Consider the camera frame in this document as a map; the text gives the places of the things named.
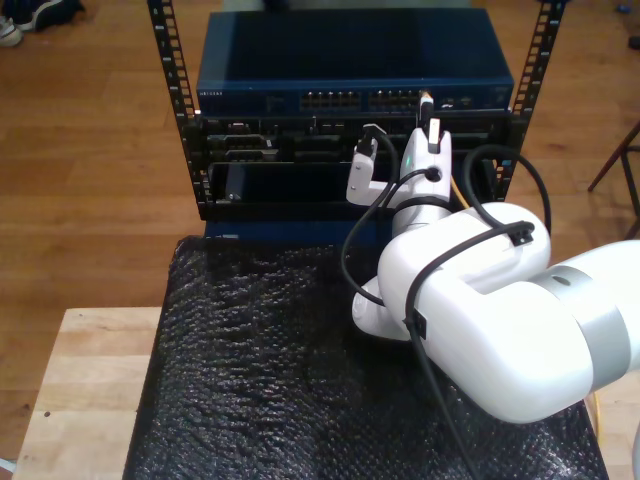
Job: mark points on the blue network switch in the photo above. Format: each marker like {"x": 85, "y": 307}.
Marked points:
{"x": 350, "y": 50}

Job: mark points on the black bubble mat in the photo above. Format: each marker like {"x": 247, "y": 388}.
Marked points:
{"x": 250, "y": 375}

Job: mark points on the dark wooden chair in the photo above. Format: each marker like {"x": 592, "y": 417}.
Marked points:
{"x": 615, "y": 160}

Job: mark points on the small blue object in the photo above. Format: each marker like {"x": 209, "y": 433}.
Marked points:
{"x": 622, "y": 8}

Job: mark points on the blue flat panel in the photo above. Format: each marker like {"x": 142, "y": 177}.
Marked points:
{"x": 300, "y": 234}

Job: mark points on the black rack tray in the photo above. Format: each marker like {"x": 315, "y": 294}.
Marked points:
{"x": 290, "y": 210}

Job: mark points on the dark sneaker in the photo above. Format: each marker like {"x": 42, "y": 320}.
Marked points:
{"x": 50, "y": 12}

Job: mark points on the black perforated rack post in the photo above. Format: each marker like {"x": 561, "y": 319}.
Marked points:
{"x": 547, "y": 55}
{"x": 162, "y": 50}

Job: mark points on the white sneaker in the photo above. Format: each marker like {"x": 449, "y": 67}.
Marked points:
{"x": 9, "y": 32}

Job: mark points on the black rack server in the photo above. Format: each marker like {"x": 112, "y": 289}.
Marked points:
{"x": 300, "y": 145}

